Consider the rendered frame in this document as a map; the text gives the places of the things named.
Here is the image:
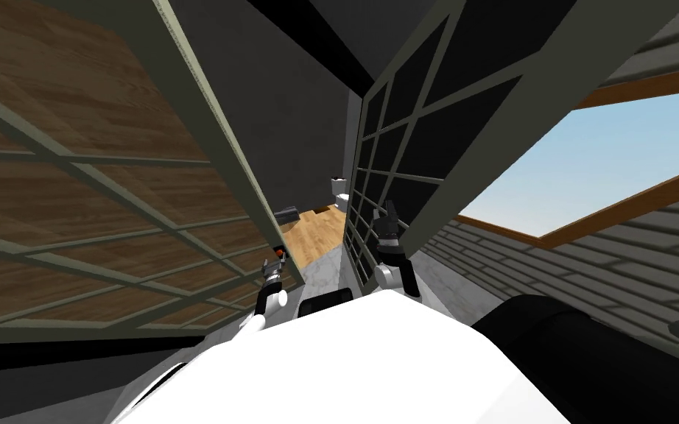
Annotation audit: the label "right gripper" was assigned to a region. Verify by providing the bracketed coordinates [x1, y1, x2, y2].
[374, 199, 403, 248]

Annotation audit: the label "grey gridded door, brown panes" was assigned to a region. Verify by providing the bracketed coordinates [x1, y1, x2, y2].
[0, 0, 307, 346]

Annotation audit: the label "white toilet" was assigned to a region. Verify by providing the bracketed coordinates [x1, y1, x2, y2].
[330, 174, 353, 213]

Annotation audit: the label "grey gridded door, dark panes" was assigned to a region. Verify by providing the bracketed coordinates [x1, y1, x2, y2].
[342, 0, 679, 297]

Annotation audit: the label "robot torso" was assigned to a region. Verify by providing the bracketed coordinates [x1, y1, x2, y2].
[109, 287, 571, 424]

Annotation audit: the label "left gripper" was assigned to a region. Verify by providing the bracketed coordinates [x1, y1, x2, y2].
[261, 258, 287, 285]

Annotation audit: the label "wood framed window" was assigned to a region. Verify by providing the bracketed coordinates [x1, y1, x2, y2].
[456, 63, 679, 250]

